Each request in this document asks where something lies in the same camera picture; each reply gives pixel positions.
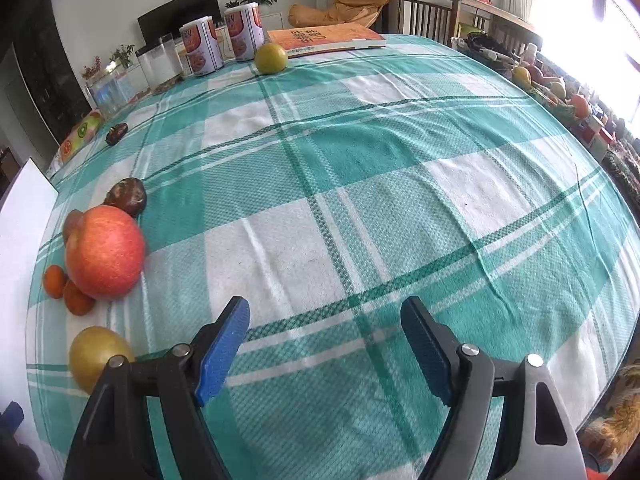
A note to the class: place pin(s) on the left red white can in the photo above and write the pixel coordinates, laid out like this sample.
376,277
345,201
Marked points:
202,50

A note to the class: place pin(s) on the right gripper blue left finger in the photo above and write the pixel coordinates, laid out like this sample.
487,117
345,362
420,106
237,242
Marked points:
114,439

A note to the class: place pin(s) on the large red apple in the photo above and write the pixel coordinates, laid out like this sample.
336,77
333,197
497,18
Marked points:
104,254

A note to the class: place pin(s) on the kiwi print packet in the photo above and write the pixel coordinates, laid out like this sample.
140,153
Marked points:
80,135

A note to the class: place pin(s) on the cluttered side table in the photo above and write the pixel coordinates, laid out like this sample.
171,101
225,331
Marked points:
589,120

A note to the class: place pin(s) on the orange bean bag chair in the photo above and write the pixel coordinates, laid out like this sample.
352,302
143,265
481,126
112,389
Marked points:
363,12

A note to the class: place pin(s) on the small orange tangerine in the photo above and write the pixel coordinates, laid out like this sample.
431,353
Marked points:
76,301
53,281

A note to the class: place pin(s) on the dark red-brown fruit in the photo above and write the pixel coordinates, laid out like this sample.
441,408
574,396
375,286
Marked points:
127,195

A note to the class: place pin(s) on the dark bookcase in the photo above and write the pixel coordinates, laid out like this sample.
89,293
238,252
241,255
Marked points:
46,71

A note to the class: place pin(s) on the brown sweet potato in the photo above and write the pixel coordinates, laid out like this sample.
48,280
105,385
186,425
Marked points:
72,224

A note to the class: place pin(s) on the white cardboard box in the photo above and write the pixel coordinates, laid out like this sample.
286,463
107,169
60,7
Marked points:
25,211

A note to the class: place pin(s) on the far dark fruit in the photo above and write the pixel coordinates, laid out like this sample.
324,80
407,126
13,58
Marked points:
116,133

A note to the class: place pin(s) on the wooden dining chair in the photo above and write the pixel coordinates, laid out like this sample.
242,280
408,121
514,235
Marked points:
433,19

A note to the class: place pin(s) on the black television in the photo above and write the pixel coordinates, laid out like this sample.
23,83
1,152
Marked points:
170,17

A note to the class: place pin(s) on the yellow-green round fruit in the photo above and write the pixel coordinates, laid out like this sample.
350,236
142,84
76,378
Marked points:
271,59

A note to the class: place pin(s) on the clear jar black lid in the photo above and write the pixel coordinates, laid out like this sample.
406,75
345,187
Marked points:
160,63

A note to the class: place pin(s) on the red white can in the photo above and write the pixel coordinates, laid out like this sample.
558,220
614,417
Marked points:
202,50
245,30

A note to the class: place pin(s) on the orange book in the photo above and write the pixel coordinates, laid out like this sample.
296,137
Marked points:
304,41

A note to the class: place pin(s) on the yellow pear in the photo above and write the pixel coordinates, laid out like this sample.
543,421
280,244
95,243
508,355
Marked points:
90,351

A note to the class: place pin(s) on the teal white plaid tablecloth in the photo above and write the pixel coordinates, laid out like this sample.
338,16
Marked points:
326,195

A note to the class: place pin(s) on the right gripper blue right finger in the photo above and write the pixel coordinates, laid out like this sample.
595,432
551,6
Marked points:
535,438

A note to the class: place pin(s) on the right red white can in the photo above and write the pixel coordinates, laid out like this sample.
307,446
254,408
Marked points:
245,30

